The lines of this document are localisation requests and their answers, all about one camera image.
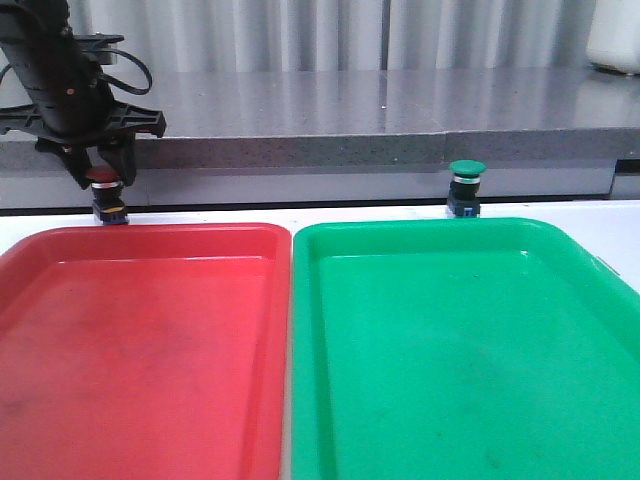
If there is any green plastic tray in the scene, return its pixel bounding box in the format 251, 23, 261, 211
291, 218, 639, 479

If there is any grey stone counter ledge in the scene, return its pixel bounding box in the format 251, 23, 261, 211
0, 68, 640, 172

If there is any red mushroom push button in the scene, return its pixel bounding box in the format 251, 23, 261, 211
86, 165, 129, 225

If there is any green mushroom push button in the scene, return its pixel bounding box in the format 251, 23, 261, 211
446, 159, 486, 218

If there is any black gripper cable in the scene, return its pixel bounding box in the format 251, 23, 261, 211
97, 45, 153, 97

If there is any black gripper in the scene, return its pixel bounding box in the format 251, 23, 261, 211
1, 34, 166, 189

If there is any white jug on counter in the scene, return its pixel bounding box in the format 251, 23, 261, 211
586, 0, 639, 75

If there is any red plastic tray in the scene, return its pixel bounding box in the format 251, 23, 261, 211
1, 224, 291, 479

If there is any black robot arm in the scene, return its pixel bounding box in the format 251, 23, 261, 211
1, 1, 166, 188

